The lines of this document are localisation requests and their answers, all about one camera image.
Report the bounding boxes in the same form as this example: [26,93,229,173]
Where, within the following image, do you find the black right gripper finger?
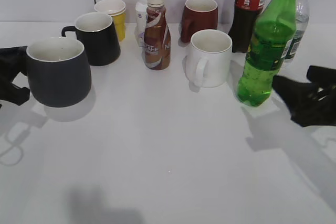
[307,65,336,88]
[272,75,335,127]

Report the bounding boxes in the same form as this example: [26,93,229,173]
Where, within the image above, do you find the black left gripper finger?
[1,46,27,63]
[1,77,29,105]

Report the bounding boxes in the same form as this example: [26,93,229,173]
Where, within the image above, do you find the dark grey ceramic mug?
[26,37,91,108]

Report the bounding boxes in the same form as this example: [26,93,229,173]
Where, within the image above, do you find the green plastic soda bottle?
[237,0,296,107]

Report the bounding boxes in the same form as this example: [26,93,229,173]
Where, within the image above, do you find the yellow paper cup stack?
[94,0,126,41]

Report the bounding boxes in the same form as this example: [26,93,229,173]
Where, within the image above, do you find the clear water bottle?
[283,0,310,66]

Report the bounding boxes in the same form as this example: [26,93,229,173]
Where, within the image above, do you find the black ceramic mug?
[61,12,121,66]

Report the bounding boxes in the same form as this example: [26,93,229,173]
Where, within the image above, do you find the cola bottle red label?
[228,0,266,53]

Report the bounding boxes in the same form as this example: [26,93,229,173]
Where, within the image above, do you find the white ceramic mug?
[185,29,233,88]

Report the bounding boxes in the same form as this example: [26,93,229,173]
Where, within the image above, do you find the white plastic bottle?
[135,0,148,47]

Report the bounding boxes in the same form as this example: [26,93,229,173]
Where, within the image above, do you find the dark red ceramic mug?
[180,0,218,43]

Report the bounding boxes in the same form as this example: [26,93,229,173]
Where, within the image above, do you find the brown coffee drink bottle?
[144,0,171,70]

